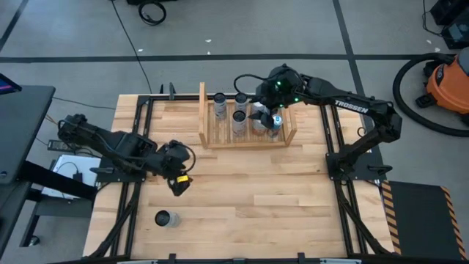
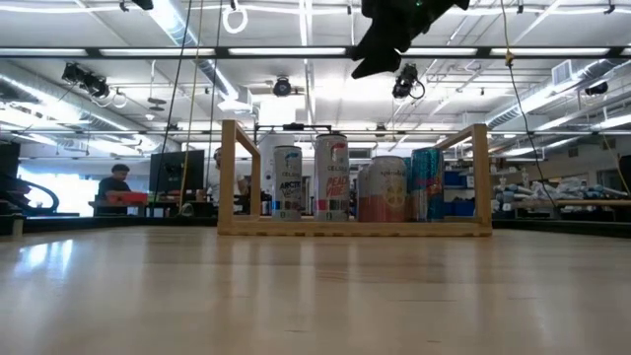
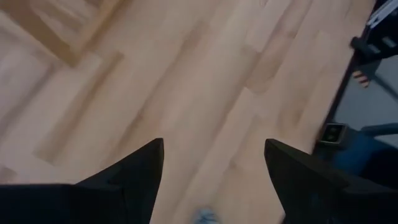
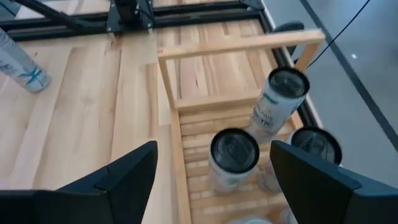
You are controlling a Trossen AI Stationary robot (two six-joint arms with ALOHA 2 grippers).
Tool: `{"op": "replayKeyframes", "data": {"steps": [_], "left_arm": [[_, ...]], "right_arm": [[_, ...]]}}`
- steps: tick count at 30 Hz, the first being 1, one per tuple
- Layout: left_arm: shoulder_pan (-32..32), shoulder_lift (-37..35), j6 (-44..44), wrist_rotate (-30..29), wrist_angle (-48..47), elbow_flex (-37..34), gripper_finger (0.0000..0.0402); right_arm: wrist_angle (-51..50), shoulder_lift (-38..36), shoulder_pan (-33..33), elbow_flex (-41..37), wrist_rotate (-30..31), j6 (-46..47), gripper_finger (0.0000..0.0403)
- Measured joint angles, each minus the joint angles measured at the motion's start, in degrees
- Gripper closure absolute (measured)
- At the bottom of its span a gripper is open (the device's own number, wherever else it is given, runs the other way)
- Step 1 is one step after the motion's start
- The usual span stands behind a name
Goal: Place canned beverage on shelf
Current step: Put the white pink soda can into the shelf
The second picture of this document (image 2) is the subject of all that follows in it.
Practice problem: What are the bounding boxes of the red box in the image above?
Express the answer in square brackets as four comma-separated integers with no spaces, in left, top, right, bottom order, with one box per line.
[105,190,149,206]

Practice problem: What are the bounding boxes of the white cable loop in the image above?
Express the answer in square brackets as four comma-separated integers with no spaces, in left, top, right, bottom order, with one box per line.
[221,4,249,36]

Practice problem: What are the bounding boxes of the black frame light bar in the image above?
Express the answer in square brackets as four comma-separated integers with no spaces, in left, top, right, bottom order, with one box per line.
[0,45,631,61]

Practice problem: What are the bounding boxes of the silver ventilation duct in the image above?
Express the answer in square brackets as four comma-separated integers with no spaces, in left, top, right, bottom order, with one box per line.
[142,0,243,103]

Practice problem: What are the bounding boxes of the black hanging cable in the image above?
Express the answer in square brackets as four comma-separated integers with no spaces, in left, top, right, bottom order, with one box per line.
[151,0,193,208]
[507,63,559,208]

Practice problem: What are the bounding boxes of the yellow cable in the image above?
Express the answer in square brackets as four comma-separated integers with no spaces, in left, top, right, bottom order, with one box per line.
[499,0,517,68]
[178,0,204,208]

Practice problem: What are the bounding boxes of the dark computer monitor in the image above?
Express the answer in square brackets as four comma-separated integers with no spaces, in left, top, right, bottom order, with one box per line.
[149,150,205,194]

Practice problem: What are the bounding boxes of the blue storage bins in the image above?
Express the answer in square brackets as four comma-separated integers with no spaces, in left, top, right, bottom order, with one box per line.
[443,170,477,217]

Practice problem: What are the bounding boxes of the black equipment rack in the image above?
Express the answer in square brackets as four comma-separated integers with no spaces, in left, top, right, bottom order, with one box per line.
[0,141,61,218]

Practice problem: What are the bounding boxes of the wooden slatted shelf rack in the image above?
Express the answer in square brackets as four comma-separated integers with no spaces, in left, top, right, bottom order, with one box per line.
[217,118,494,238]

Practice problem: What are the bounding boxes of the round black ceiling camera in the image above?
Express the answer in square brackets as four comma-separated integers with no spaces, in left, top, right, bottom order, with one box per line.
[272,76,293,99]

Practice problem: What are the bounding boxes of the Celsius Arctic Vibe can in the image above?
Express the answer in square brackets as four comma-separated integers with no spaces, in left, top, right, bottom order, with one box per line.
[272,144,304,222]

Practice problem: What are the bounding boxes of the Celsius Peach Vibe can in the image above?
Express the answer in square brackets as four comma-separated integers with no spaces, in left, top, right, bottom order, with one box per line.
[314,133,351,222]

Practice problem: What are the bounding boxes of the black ceiling camera with cable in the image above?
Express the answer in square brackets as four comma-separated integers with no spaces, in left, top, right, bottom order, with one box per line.
[391,62,426,101]
[61,61,128,109]

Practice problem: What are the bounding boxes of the person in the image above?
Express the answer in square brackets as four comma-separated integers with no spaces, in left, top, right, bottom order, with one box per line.
[95,164,133,217]
[205,147,251,204]

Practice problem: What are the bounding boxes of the cluttered workbench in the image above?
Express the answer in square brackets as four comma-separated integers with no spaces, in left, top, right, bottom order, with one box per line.
[492,175,631,211]

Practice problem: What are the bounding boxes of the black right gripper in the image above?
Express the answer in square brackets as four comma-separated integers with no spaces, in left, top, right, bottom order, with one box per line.
[350,0,471,80]

